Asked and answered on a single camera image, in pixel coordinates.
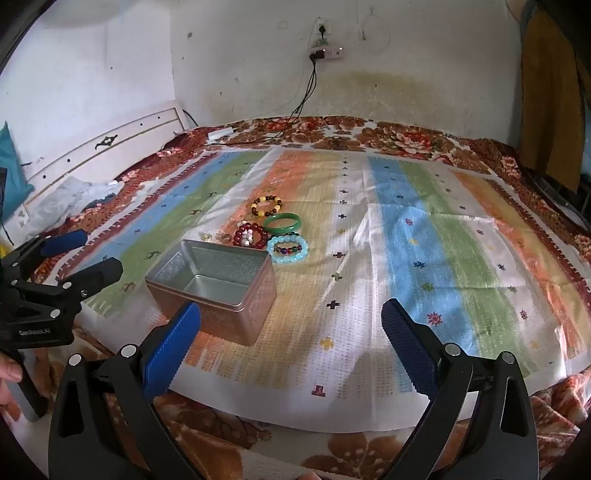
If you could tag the grey crumpled clothes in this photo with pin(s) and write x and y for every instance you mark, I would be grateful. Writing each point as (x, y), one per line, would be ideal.
(74, 196)

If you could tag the person's left hand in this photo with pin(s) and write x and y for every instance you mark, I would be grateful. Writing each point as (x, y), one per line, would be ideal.
(9, 371)

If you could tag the hanging mustard yellow cloth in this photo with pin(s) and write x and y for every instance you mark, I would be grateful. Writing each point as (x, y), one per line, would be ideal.
(549, 92)

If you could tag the white wall socket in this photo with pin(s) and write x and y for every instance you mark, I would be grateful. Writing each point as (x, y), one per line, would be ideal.
(318, 22)

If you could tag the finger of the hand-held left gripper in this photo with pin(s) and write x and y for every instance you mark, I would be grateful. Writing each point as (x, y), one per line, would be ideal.
(97, 274)
(64, 241)

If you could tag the bunch of keys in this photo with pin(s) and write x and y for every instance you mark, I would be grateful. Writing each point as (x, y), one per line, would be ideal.
(339, 143)

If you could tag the teal pillow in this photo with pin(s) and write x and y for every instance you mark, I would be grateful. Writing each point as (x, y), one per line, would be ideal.
(14, 175)

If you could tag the white charger block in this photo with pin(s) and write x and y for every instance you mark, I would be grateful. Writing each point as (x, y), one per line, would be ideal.
(219, 134)

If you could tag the silver metal tin box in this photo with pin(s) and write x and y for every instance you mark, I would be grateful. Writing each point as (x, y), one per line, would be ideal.
(240, 314)

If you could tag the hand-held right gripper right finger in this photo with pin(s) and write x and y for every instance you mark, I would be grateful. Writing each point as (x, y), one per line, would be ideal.
(411, 350)

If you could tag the green jade bangle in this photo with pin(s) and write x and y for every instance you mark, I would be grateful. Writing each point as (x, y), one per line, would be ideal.
(282, 229)

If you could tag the striped pastel mat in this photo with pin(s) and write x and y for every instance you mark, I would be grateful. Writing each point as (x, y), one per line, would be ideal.
(392, 207)

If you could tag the white power strip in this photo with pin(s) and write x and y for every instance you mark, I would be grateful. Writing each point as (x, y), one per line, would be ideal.
(332, 53)

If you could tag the white bed headboard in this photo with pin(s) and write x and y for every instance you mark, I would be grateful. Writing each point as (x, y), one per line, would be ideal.
(92, 152)

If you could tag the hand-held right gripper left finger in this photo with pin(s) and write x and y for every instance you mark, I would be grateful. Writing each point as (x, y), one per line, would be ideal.
(171, 350)

